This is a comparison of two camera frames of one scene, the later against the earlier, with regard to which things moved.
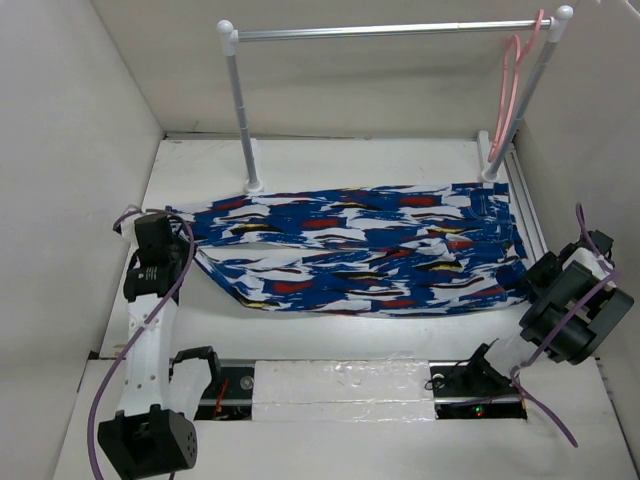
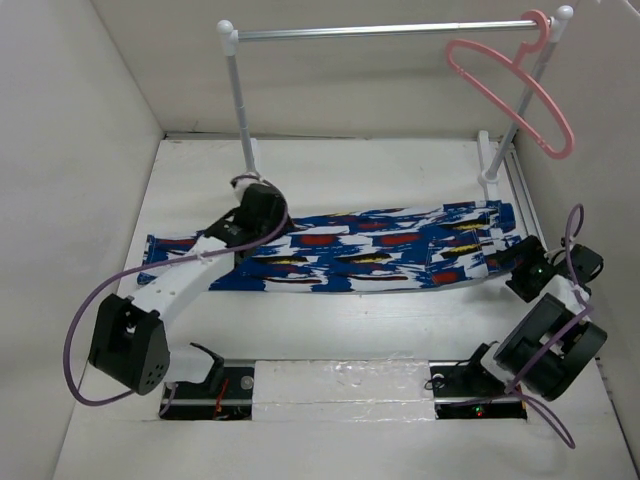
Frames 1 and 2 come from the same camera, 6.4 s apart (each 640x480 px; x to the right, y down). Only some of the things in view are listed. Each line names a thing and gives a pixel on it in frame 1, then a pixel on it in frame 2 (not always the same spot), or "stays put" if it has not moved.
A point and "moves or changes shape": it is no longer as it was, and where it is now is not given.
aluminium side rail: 532,221 stays put
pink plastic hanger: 499,142 moves or changes shape
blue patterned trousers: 380,250 moves or changes shape
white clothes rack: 490,168 stays put
